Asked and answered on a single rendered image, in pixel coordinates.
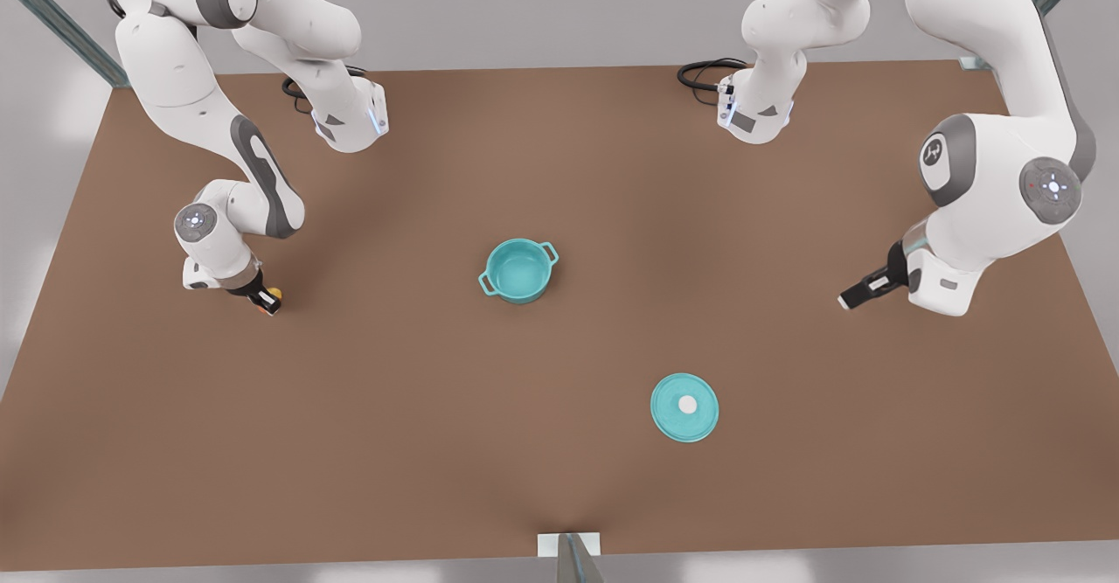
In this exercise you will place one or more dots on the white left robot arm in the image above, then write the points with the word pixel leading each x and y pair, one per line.
pixel 997 163

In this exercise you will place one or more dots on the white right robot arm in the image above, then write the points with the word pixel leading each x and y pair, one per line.
pixel 175 85

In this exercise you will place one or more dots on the teal pot lid white knob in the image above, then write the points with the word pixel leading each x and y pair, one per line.
pixel 684 408

